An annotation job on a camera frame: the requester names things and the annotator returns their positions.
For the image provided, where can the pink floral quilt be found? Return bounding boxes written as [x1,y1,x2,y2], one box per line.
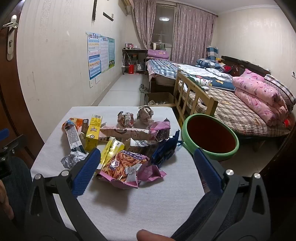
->
[232,70,289,127]

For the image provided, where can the wooden bed with bedding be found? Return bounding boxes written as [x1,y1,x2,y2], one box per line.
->
[180,86,292,139]

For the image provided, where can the pale wall poster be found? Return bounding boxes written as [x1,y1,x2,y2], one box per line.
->
[100,35,110,73]

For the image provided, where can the blue foil bag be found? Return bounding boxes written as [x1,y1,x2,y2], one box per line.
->
[150,130,184,168]

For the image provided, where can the blue wall poster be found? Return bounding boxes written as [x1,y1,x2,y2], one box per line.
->
[87,32,102,80]

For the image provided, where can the silver foil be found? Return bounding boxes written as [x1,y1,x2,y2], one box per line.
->
[60,151,89,169]

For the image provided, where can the person's left leg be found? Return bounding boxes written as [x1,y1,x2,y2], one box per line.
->
[2,156,33,223]

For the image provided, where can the purple foil wrapper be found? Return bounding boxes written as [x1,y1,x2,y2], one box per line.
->
[149,118,171,142]

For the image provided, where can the pink patterned curtain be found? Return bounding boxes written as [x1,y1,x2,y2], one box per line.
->
[171,3,216,65]
[133,0,158,50]

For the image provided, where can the person's right hand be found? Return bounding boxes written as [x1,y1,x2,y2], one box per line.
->
[136,229,173,241]

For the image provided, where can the blue patterned pillow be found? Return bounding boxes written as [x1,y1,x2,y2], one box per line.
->
[196,58,225,70]

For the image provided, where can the yellow box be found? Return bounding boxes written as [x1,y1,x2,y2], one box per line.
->
[94,137,125,176]

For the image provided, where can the pink white long carton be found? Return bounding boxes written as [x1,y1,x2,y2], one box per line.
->
[99,125,151,142]

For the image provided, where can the orange silver snack wrapper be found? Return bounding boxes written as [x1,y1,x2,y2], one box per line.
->
[61,117,86,154]

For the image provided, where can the brown wooden door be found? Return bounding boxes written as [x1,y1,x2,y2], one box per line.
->
[0,0,44,167]

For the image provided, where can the white black-printed paper bag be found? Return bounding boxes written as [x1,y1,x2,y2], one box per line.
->
[125,138,158,156]

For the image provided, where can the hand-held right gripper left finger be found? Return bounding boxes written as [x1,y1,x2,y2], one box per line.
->
[23,148,108,241]

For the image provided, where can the small dark desk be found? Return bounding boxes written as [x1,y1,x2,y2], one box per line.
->
[122,47,148,75]

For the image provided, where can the plaid dotted pillow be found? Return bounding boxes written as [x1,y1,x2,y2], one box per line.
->
[264,74,296,112]

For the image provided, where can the dark wooden cabinet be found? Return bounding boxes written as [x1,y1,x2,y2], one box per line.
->
[259,130,296,241]

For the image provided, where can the green wall poster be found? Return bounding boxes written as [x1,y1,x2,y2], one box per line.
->
[108,37,115,69]

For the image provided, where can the dark wooden headboard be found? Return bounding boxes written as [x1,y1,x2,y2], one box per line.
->
[221,56,271,77]

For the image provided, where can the red printed paper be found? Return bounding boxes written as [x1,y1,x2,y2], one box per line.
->
[117,111,135,128]

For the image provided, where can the green-rimmed red bin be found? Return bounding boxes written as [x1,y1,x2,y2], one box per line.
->
[181,113,240,162]

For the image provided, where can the light wooden bed frame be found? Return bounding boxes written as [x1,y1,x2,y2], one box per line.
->
[173,70,219,121]

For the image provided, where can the window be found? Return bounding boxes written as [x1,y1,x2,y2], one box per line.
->
[153,3,177,45]

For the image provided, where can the grey printed paper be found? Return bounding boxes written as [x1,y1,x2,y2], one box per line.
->
[136,105,155,124]

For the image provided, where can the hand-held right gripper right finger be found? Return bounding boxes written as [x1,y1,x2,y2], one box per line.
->
[193,148,272,241]

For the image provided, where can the person's left hand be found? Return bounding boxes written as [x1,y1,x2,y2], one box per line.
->
[0,180,15,220]

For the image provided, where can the yellow drink carton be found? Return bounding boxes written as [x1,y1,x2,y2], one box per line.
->
[85,114,103,152]

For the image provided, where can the blue plaid bedspread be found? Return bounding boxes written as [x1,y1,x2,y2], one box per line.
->
[146,59,183,86]

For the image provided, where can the purple folded quilt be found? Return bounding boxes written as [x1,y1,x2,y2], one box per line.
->
[147,49,169,59]

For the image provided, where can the small brown box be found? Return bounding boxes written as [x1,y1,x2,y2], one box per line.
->
[80,119,90,135]

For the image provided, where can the silver door handle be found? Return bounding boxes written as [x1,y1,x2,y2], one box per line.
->
[2,15,18,61]

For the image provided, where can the cartoon print blanket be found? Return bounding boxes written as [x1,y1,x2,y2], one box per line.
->
[179,64,236,91]

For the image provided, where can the blue plaid cushion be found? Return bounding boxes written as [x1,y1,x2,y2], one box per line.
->
[206,46,219,60]

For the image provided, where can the cardboard box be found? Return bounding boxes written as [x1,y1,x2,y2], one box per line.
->
[144,92,174,107]

